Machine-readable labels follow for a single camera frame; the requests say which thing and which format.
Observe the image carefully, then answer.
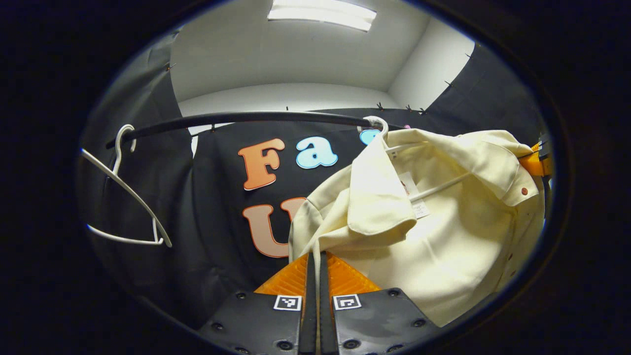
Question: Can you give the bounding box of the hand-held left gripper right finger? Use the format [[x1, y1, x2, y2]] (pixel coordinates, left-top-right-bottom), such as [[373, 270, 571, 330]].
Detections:
[[318, 251, 440, 355]]

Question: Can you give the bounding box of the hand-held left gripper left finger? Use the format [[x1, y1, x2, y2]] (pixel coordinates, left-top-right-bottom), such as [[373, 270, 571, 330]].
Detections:
[[199, 252, 319, 355]]

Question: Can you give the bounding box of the cream button shirt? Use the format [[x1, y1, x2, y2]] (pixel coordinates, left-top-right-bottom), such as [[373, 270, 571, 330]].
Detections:
[[288, 128, 545, 327]]

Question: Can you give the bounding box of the white plastic hanger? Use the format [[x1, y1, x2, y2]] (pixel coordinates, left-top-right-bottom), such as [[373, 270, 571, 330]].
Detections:
[[364, 116, 471, 202], [80, 124, 173, 248]]

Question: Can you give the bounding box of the black clothes rack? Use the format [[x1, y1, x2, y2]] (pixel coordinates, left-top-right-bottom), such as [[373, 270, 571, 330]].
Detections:
[[105, 111, 406, 149]]

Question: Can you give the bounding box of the ceiling light panel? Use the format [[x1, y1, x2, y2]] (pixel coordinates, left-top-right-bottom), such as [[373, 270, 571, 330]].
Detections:
[[268, 0, 378, 33]]

